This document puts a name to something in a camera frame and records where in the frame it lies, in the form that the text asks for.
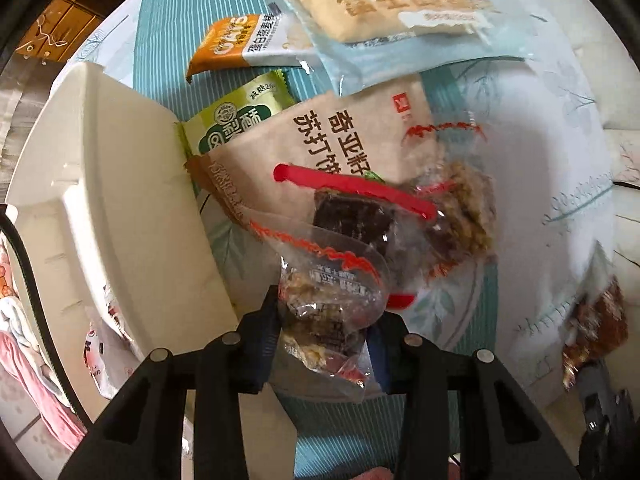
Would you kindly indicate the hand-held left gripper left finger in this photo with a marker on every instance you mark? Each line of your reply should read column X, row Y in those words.
column 272, row 330

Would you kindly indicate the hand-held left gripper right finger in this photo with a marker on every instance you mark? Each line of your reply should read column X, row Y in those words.
column 381, row 360

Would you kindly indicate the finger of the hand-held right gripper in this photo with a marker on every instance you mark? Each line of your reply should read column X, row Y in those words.
column 592, row 382

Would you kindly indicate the clear nut bar packet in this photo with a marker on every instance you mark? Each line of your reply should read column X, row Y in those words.
column 465, row 205
column 320, row 310

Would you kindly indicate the red candy packet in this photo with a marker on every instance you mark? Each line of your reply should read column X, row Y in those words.
column 595, row 325

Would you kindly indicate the dark date candy packet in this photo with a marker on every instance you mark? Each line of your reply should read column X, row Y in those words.
column 350, row 220

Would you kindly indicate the red white snack bag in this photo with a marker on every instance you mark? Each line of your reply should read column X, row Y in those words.
column 110, row 360

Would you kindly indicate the kraft paper cracker packet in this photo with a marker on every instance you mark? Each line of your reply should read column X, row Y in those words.
column 320, row 150

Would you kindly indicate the green pastry packet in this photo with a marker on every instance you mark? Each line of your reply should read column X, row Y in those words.
column 235, row 120

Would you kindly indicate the white plastic storage box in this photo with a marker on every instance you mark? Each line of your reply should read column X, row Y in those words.
column 100, row 185

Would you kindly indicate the orange white oat bar packet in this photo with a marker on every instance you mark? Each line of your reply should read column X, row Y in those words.
column 240, row 42

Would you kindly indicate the pale blue bread packet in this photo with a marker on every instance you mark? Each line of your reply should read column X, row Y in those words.
column 400, row 15

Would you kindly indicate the cream floral curtain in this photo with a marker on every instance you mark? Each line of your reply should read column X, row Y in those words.
column 625, row 160

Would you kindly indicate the cartoon print quilt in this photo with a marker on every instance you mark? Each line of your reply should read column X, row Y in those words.
column 10, row 305

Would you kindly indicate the teal white leaf-print tablecloth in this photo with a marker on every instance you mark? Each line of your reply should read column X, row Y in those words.
column 200, row 25

